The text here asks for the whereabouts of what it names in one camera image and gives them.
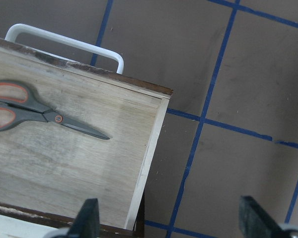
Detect grey orange handled scissors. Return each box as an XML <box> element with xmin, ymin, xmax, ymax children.
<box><xmin>0</xmin><ymin>79</ymin><xmax>110</xmax><ymax>140</ymax></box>

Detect white plastic tray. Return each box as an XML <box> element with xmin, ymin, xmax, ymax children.
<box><xmin>0</xmin><ymin>215</ymin><xmax>69</xmax><ymax>238</ymax></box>

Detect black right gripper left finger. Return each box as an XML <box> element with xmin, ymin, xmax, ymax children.
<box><xmin>65</xmin><ymin>198</ymin><xmax>100</xmax><ymax>238</ymax></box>

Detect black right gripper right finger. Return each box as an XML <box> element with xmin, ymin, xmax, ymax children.
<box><xmin>239</xmin><ymin>196</ymin><xmax>288</xmax><ymax>238</ymax></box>

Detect light wooden drawer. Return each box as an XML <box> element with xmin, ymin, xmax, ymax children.
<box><xmin>0</xmin><ymin>39</ymin><xmax>172</xmax><ymax>230</ymax></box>

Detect white drawer handle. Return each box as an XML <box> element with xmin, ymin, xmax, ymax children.
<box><xmin>4</xmin><ymin>23</ymin><xmax>124</xmax><ymax>74</ymax></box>

